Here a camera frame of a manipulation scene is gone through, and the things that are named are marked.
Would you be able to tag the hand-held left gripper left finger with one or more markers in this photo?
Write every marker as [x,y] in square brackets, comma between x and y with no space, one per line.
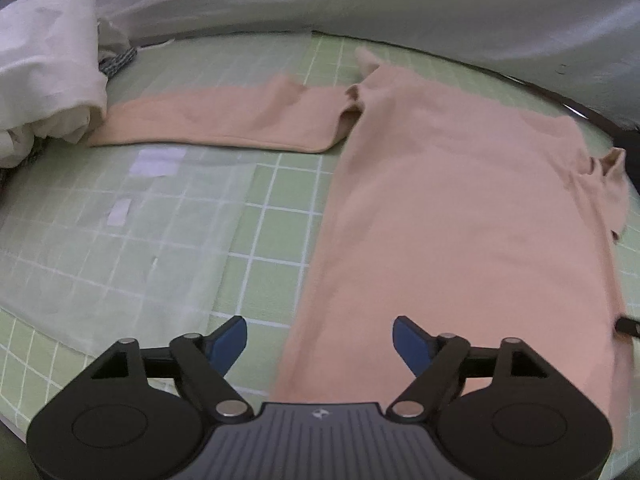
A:
[230,341]

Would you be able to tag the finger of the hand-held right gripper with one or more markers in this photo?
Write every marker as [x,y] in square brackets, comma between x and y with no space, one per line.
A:
[629,326]

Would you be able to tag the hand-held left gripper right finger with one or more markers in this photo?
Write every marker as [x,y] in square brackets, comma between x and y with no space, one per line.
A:
[411,341]

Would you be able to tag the peach long-sleeve shirt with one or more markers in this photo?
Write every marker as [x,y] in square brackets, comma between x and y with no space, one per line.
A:
[450,210]

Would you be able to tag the translucent plastic sheet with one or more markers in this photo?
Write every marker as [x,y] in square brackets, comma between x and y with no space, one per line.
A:
[100,275]

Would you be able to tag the green grid mat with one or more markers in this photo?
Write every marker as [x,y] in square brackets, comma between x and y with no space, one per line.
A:
[290,185]

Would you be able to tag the white paper label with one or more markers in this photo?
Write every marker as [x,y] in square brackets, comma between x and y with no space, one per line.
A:
[157,161]
[119,211]

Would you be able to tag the dark patterned cloth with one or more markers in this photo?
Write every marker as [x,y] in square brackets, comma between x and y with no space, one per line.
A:
[117,61]

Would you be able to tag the white crumpled cloth pile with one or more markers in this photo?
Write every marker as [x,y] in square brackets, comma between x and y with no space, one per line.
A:
[45,70]

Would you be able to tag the white embroidered sheet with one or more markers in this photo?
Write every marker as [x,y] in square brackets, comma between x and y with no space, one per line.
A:
[400,5]

